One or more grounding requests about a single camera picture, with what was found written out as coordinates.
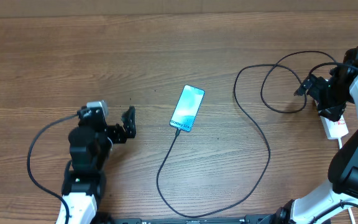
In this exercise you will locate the white power strip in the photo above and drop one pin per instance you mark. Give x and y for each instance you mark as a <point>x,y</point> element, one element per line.
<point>334,129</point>

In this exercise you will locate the Galaxy S24 smartphone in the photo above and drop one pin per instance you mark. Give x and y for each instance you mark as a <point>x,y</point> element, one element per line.
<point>187,108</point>

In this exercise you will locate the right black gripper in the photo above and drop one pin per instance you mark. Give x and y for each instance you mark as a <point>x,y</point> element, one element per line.
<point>333,111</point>

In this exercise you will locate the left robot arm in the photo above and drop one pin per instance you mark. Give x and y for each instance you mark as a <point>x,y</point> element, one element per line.
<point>84,177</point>

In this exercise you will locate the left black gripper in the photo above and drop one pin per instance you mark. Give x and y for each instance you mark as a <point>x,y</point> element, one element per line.
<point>120,136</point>

